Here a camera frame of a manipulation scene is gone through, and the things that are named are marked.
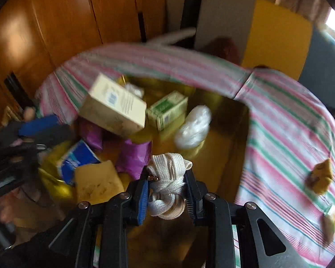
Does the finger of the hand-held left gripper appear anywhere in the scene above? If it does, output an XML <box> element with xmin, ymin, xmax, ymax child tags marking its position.
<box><xmin>35</xmin><ymin>124</ymin><xmax>76</xmax><ymax>149</ymax></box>
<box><xmin>18</xmin><ymin>114</ymin><xmax>60</xmax><ymax>138</ymax></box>

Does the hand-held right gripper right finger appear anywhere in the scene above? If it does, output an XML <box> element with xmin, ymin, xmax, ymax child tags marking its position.
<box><xmin>184</xmin><ymin>170</ymin><xmax>310</xmax><ymax>268</ymax></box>

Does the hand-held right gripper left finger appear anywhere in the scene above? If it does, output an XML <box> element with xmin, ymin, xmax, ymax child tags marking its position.
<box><xmin>49</xmin><ymin>179</ymin><xmax>150</xmax><ymax>268</ymax></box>

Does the blue tissue packet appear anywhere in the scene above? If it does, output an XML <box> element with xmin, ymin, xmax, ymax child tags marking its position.
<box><xmin>57</xmin><ymin>140</ymin><xmax>101</xmax><ymax>185</ymax></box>

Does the small purple snack packet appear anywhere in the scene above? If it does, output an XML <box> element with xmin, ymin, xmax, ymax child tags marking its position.
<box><xmin>78</xmin><ymin>119</ymin><xmax>104</xmax><ymax>152</ymax></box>

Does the white braided rope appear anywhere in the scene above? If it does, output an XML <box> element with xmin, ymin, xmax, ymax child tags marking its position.
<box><xmin>146</xmin><ymin>153</ymin><xmax>193</xmax><ymax>220</ymax></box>

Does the yellow sponge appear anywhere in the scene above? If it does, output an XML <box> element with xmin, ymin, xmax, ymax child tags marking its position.
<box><xmin>74</xmin><ymin>160</ymin><xmax>126</xmax><ymax>205</ymax></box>

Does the gold tin box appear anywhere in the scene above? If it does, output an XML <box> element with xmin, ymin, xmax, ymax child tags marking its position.
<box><xmin>39</xmin><ymin>74</ymin><xmax>250</xmax><ymax>268</ymax></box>

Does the cream cardboard box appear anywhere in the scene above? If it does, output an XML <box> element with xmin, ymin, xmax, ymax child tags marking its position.
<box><xmin>78</xmin><ymin>73</ymin><xmax>147</xmax><ymax>138</ymax></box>

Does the green white carton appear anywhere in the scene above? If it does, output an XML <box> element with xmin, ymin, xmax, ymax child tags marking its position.
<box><xmin>146</xmin><ymin>91</ymin><xmax>189</xmax><ymax>132</ymax></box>

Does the person's left hand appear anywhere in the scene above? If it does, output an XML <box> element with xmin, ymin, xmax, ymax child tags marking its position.
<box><xmin>0</xmin><ymin>193</ymin><xmax>25</xmax><ymax>229</ymax></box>

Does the wooden wardrobe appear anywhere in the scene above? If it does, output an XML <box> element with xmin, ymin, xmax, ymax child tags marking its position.
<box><xmin>0</xmin><ymin>0</ymin><xmax>168</xmax><ymax>123</ymax></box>

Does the small tan object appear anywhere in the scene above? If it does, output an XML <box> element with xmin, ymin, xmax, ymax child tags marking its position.
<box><xmin>322</xmin><ymin>209</ymin><xmax>335</xmax><ymax>243</ymax></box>

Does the brown cloth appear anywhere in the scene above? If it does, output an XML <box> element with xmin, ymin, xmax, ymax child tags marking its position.
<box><xmin>208</xmin><ymin>37</ymin><xmax>241</xmax><ymax>62</ymax></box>

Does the grey yellow blue sofa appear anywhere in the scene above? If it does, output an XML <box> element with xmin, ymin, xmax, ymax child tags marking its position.
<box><xmin>145</xmin><ymin>0</ymin><xmax>335</xmax><ymax>109</ymax></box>

